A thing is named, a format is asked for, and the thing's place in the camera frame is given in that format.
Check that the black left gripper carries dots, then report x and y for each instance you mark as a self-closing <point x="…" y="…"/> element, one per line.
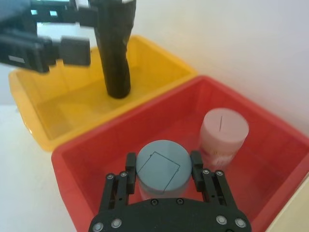
<point x="21" y="46"/>

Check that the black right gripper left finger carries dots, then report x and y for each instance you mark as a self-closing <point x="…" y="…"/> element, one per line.
<point x="116" y="191"/>

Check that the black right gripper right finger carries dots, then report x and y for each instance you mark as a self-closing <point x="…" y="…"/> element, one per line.
<point x="214" y="188"/>

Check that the slim black bag roll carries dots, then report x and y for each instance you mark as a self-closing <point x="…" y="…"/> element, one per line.
<point x="116" y="60"/>

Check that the blue-grey-lidded toothpick jar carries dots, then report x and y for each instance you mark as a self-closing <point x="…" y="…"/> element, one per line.
<point x="164" y="164"/>

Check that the pink-lidded toothpick jar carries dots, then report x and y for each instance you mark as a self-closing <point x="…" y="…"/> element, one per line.
<point x="224" y="135"/>

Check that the yellow plastic bin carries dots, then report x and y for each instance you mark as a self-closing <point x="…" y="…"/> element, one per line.
<point x="72" y="108"/>

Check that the red plastic bin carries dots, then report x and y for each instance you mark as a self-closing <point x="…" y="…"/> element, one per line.
<point x="169" y="116"/>

